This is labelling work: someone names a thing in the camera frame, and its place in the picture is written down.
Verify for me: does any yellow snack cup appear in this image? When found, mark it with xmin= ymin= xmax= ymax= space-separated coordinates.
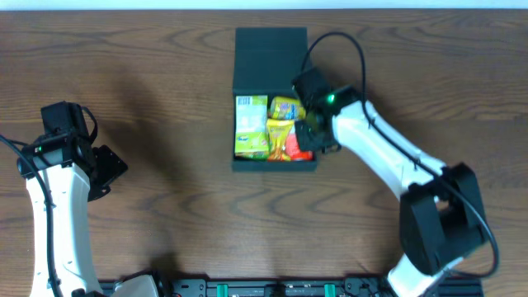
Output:
xmin=269 ymin=97 xmax=306 ymax=120

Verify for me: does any yellow Julie's snack packet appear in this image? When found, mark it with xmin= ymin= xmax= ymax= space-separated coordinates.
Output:
xmin=266 ymin=119 xmax=295 ymax=162

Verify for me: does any red chips can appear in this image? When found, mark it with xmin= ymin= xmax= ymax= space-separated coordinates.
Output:
xmin=285 ymin=126 xmax=314 ymax=161

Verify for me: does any black box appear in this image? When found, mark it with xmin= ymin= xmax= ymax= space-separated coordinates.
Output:
xmin=233 ymin=27 xmax=317 ymax=172

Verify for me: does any green Pretz snack box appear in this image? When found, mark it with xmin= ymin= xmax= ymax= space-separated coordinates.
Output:
xmin=234 ymin=95 xmax=269 ymax=160

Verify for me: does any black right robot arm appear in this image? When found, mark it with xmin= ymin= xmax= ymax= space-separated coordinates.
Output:
xmin=294 ymin=85 xmax=496 ymax=296

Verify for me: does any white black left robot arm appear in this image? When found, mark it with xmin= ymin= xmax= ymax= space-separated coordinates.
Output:
xmin=17 ymin=131 xmax=160 ymax=296

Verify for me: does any black mounting rail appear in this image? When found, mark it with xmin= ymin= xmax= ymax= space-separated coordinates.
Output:
xmin=169 ymin=277 xmax=484 ymax=297

